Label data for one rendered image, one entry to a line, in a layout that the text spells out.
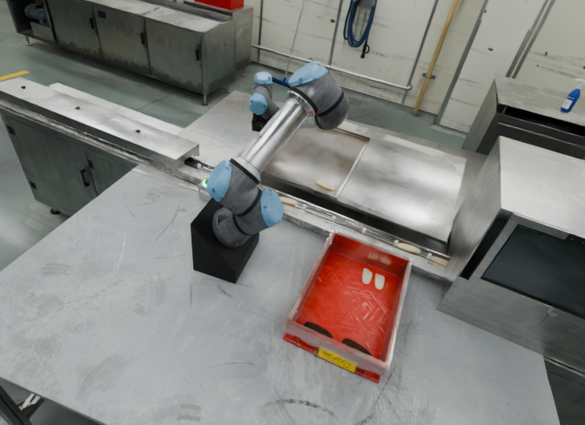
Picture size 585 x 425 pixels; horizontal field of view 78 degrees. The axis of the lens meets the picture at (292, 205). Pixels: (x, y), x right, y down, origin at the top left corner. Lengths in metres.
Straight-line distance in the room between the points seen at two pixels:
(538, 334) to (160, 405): 1.18
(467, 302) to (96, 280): 1.26
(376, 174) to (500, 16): 3.11
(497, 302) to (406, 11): 4.08
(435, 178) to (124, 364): 1.51
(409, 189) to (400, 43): 3.44
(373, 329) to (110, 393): 0.80
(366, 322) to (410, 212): 0.60
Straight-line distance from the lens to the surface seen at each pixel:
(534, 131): 3.10
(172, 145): 1.87
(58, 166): 2.54
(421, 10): 4.98
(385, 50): 5.12
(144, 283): 1.37
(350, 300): 1.35
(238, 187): 1.10
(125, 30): 4.86
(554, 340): 1.51
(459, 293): 1.39
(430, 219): 1.71
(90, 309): 1.35
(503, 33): 4.68
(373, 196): 1.71
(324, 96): 1.18
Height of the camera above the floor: 1.87
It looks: 39 degrees down
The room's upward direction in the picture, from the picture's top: 9 degrees clockwise
